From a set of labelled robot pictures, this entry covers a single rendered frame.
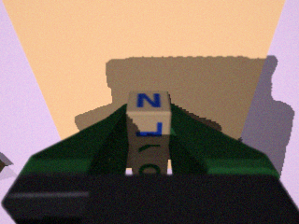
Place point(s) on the brown letter block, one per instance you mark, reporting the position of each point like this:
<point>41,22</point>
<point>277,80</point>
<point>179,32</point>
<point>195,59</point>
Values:
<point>149,159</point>
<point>2,165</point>
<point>148,116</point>

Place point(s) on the tan flat mat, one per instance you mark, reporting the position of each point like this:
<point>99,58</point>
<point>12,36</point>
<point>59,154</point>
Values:
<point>87,55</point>

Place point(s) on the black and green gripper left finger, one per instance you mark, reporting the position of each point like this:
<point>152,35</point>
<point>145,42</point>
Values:
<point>87,150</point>

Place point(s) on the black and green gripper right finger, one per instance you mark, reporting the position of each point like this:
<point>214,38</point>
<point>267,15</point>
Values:
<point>210,151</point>

